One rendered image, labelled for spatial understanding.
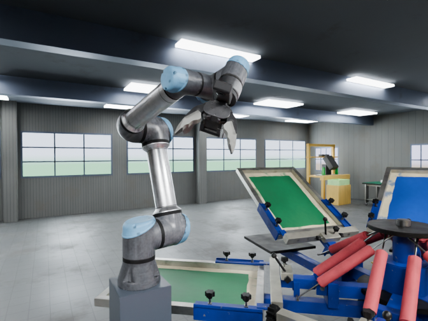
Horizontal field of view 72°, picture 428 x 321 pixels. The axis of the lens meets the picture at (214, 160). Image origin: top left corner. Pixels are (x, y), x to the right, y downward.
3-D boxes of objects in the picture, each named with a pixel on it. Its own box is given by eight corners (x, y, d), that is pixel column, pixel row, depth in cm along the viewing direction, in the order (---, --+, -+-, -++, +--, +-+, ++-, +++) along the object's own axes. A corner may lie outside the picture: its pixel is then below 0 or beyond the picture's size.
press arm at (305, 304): (156, 300, 160) (156, 290, 160) (160, 295, 166) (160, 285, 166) (406, 322, 138) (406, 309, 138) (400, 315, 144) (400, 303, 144)
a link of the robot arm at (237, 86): (244, 79, 84) (217, 71, 84) (240, 90, 81) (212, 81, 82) (239, 99, 90) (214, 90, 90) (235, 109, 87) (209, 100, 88)
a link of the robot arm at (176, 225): (147, 251, 114) (127, 120, 125) (178, 243, 124) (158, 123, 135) (164, 249, 106) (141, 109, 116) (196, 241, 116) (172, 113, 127)
